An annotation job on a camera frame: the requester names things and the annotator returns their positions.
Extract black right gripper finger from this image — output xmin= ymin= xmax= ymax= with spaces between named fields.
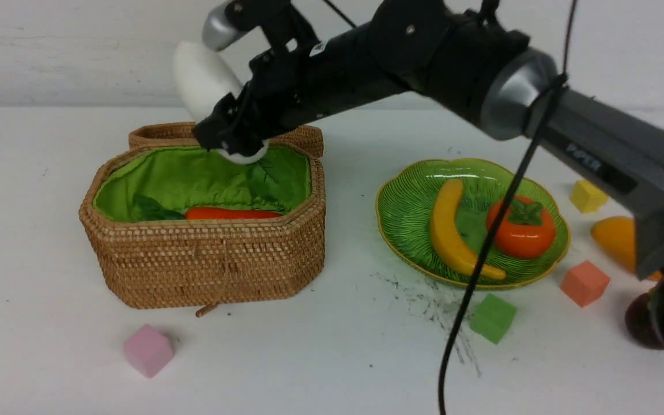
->
xmin=193 ymin=93 xmax=240 ymax=152
xmin=208 ymin=124 xmax=269 ymax=157

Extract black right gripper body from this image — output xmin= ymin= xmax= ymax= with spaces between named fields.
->
xmin=225 ymin=24 xmax=408 ymax=145

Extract white radish with leaves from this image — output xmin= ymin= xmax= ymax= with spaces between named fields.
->
xmin=173 ymin=41 xmax=292 ymax=199

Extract orange red carrot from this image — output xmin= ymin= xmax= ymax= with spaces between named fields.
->
xmin=184 ymin=206 xmax=281 ymax=220

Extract purple eggplant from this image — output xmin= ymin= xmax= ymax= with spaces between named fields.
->
xmin=133 ymin=194 xmax=185 ymax=221

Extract yellow banana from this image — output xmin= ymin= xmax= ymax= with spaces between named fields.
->
xmin=429 ymin=179 xmax=488 ymax=284

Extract orange persimmon green leaf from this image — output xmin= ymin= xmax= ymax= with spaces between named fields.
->
xmin=495 ymin=195 xmax=557 ymax=259

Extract orange yellow mango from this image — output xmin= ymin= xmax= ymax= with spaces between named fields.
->
xmin=590 ymin=216 xmax=637 ymax=275

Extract dark purple mangosteen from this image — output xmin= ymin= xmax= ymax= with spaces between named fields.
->
xmin=624 ymin=291 xmax=664 ymax=351

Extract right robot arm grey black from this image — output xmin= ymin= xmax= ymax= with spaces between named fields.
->
xmin=193 ymin=1 xmax=664 ymax=344

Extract woven wicker basket green lining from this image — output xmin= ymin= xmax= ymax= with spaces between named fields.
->
xmin=79 ymin=122 xmax=326 ymax=317

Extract green glass leaf plate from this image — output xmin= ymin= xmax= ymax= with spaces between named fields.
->
xmin=376 ymin=158 xmax=571 ymax=290

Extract pink foam cube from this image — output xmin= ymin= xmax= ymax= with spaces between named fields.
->
xmin=122 ymin=324 xmax=176 ymax=378

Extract green foam cube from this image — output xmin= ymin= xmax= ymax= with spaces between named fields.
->
xmin=470 ymin=293 xmax=517 ymax=345

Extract yellow foam cube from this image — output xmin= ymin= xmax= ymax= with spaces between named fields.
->
xmin=569 ymin=180 xmax=609 ymax=214

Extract salmon orange foam cube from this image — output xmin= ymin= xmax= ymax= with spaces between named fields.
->
xmin=560 ymin=261 xmax=611 ymax=308

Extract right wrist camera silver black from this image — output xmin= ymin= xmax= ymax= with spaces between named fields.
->
xmin=201 ymin=1 xmax=319 ymax=56

